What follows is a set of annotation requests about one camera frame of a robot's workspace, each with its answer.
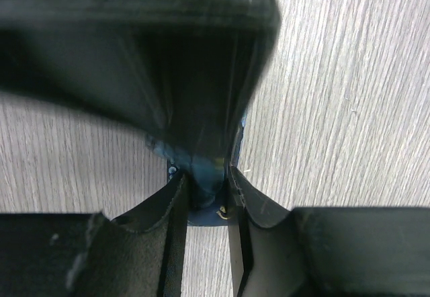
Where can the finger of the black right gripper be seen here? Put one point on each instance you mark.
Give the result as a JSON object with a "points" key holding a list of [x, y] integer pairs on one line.
{"points": [[181, 71]]}

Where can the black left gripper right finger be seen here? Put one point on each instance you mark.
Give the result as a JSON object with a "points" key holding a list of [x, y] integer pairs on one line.
{"points": [[324, 251]]}

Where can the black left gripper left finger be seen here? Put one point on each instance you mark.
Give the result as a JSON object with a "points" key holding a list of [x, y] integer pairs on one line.
{"points": [[139, 253]]}

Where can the blue snail pattern tie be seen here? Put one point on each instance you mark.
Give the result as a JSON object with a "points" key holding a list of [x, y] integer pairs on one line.
{"points": [[205, 189]]}

